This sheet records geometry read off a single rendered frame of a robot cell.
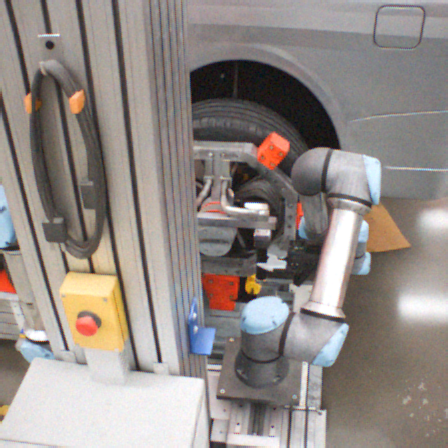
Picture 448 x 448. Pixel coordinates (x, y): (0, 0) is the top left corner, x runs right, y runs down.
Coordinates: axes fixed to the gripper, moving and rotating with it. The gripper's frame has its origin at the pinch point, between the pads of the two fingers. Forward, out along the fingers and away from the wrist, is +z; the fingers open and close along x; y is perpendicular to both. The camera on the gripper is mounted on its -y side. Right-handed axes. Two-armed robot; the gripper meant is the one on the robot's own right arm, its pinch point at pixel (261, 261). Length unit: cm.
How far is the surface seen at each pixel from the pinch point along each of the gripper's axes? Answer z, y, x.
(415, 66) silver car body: -51, 50, -56
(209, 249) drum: 18.2, -1.3, -6.0
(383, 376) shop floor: -56, -83, -23
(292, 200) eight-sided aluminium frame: -8.5, 11.1, -20.2
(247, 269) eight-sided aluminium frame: 6.9, -21.1, -20.2
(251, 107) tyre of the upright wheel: 8, 34, -45
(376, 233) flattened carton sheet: -58, -82, -131
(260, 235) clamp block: 0.5, 11.8, 1.4
